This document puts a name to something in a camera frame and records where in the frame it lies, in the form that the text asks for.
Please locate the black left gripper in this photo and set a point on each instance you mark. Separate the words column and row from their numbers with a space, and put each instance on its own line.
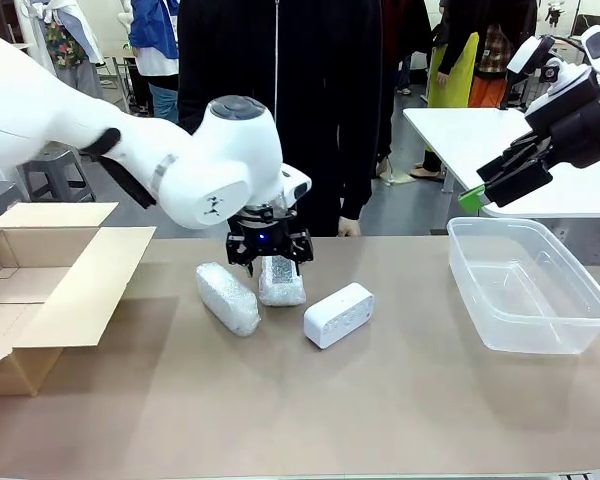
column 262, row 235

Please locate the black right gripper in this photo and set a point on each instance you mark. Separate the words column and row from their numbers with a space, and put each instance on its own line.
column 585, row 130

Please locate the bubble-wrapped clock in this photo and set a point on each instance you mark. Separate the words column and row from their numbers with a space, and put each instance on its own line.
column 227, row 300
column 280, row 287

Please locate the white unwrapped digital clock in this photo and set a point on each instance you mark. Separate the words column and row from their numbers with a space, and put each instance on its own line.
column 337, row 317

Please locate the person left forearm black sleeve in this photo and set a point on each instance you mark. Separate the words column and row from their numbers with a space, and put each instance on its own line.
column 360, row 170

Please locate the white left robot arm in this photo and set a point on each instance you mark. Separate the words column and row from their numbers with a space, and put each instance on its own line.
column 220, row 150

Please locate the person left hand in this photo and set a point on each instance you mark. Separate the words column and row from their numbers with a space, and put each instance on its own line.
column 350, row 227

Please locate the white background table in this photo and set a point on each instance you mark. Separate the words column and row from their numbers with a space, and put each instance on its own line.
column 500, row 140

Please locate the person in orange trousers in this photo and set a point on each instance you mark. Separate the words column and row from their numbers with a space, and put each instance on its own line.
column 492, row 75

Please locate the person in yellow apron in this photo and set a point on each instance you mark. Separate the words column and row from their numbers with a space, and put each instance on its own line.
column 455, row 65

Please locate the clear plastic container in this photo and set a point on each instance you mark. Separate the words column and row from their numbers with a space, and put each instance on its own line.
column 530, row 300

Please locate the person in black zip jacket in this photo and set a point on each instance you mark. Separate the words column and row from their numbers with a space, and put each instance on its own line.
column 320, row 75

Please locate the open cardboard box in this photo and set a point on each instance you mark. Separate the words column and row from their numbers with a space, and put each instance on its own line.
column 65, row 290

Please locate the grey metal stool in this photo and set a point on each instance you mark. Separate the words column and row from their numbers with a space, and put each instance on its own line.
column 55, row 172

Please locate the person in blue jacket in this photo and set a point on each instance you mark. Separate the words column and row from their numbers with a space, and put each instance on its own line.
column 155, row 45

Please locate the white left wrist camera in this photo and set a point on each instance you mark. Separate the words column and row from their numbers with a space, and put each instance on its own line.
column 300, row 185

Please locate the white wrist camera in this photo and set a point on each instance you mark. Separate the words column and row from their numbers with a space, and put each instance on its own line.
column 300, row 185
column 525, row 55

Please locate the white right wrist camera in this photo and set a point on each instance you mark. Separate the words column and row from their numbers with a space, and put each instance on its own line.
column 525, row 55

